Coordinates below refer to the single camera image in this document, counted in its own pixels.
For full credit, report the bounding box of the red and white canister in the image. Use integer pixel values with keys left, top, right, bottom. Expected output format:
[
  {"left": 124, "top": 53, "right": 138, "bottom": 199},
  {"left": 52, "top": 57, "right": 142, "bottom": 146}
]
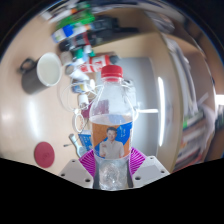
[{"left": 78, "top": 54, "right": 113, "bottom": 74}]

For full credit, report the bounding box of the white LED desk lamp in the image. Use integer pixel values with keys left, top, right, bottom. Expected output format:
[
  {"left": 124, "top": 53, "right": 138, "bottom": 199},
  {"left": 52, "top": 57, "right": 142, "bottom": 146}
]
[{"left": 138, "top": 76, "right": 166, "bottom": 148}]

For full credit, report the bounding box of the flat round red coaster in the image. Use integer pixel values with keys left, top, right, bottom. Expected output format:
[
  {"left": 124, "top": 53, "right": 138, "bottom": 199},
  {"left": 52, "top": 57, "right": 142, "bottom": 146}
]
[{"left": 33, "top": 141, "right": 56, "bottom": 169}]

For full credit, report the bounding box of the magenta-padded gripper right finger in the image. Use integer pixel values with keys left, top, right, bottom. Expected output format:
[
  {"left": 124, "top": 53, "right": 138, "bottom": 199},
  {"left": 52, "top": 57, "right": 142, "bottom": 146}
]
[{"left": 126, "top": 146, "right": 171, "bottom": 189}]

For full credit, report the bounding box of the clear red-capped water bottle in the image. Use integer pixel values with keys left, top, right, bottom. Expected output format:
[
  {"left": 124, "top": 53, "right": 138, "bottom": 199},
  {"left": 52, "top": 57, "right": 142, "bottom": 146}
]
[{"left": 88, "top": 64, "right": 136, "bottom": 191}]

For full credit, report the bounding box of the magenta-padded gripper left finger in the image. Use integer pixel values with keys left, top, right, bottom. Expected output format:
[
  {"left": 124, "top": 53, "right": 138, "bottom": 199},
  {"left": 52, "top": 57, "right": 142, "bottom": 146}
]
[{"left": 58, "top": 148, "right": 100, "bottom": 190}]

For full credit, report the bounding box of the black mug white inside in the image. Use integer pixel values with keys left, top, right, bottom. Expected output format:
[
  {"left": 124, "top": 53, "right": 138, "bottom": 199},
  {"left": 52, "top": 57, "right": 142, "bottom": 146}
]
[{"left": 18, "top": 52, "right": 63, "bottom": 95}]

